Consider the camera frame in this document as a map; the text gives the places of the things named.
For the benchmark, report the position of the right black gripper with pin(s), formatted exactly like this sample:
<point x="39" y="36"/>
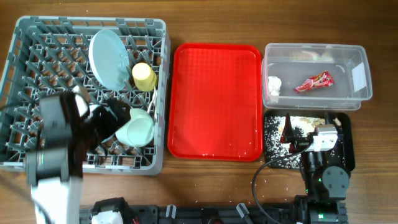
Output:
<point x="299" y="144"/>

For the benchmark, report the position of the light blue plate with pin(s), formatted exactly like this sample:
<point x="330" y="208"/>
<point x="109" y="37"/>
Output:
<point x="109" y="60"/>

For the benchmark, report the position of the yellow plastic cup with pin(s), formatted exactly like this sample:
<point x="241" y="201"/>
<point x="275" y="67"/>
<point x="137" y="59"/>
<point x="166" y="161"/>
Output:
<point x="144" y="77"/>

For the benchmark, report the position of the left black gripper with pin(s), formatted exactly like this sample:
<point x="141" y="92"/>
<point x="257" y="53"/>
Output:
<point x="124" y="115"/>

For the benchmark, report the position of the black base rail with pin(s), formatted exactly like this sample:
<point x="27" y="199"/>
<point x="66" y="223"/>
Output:
<point x="151" y="214"/>

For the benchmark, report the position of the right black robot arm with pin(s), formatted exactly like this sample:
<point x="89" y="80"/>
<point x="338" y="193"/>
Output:
<point x="326" y="182"/>

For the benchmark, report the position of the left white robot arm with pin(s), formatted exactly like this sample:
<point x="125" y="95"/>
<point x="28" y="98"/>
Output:
<point x="55" y="170"/>

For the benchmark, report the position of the clear plastic bin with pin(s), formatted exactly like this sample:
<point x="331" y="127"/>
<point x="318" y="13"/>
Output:
<point x="294" y="63"/>

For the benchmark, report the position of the white napkin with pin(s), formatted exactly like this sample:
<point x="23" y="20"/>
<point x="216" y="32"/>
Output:
<point x="274" y="85"/>

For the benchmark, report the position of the red plastic tray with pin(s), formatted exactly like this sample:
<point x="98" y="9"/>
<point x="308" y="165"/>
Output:
<point x="216" y="103"/>

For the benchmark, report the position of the grey dishwasher rack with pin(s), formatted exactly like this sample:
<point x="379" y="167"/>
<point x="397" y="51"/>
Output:
<point x="49" y="55"/>

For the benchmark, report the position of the light green bowl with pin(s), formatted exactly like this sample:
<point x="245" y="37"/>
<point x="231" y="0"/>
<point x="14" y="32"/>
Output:
<point x="138" y="131"/>

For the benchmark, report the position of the red snack wrapper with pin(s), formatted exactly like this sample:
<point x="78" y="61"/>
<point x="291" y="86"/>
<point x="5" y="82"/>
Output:
<point x="322" y="80"/>

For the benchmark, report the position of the white plastic fork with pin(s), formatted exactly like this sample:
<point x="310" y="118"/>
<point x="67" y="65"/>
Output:
<point x="153" y="100"/>

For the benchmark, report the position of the black plastic tray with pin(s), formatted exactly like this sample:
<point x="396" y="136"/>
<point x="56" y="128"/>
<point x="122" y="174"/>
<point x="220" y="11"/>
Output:
<point x="343" y="123"/>

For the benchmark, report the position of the small blue food bowl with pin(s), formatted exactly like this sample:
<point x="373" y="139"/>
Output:
<point x="103" y="122"/>

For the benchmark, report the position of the spilled rice and food scraps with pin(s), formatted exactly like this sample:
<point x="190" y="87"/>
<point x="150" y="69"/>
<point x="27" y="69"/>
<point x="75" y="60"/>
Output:
<point x="302" y="127"/>

